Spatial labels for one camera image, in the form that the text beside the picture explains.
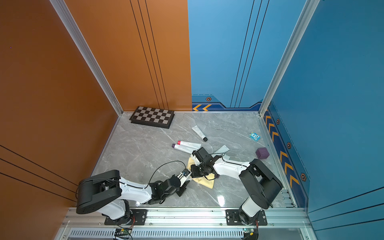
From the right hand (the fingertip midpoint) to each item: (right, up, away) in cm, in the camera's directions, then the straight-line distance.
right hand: (191, 175), depth 86 cm
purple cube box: (+43, +12, +4) cm, 45 cm away
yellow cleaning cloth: (+9, +1, -12) cm, 15 cm away
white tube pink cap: (+3, +16, +14) cm, 21 cm away
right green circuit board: (+29, -22, -17) cm, 40 cm away
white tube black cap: (+4, +26, +22) cm, 34 cm away
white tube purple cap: (-5, +14, +11) cm, 19 cm away
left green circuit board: (-33, -23, -14) cm, 42 cm away
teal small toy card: (+44, +21, +17) cm, 52 cm away
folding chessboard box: (-30, +36, +27) cm, 54 cm away
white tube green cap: (+22, +13, +13) cm, 28 cm away
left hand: (-1, -2, 0) cm, 2 cm away
